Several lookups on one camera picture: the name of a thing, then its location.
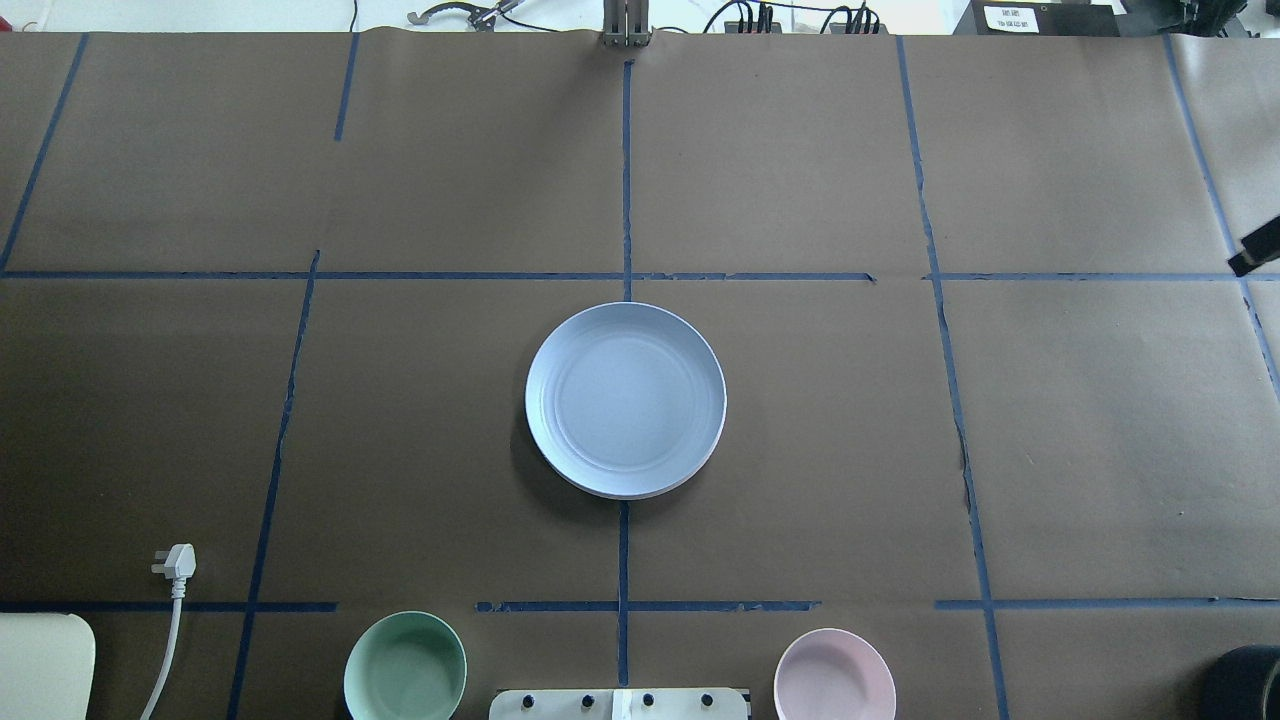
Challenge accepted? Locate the grey metal camera post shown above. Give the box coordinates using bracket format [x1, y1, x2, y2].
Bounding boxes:
[602, 0, 653, 47]

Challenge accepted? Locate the cream white toaster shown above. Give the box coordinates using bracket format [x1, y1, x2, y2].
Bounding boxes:
[1, 612, 96, 719]

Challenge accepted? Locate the blue plate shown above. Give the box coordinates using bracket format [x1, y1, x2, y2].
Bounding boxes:
[524, 301, 728, 500]

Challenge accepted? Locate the dark blue saucepan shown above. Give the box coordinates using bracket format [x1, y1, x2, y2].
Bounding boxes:
[1197, 644, 1279, 719]

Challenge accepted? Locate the black box with label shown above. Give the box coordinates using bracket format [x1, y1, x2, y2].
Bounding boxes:
[951, 1, 1121, 37]

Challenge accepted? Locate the white toaster power cable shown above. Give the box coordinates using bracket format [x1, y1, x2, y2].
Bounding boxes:
[140, 543, 197, 720]

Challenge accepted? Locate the green bowl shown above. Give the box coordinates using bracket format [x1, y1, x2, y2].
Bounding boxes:
[343, 611, 468, 719]

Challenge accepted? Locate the pink bowl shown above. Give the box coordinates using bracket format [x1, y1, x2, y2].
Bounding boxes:
[773, 628, 899, 719]

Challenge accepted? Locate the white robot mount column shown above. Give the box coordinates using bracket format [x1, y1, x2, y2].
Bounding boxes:
[488, 687, 753, 719]

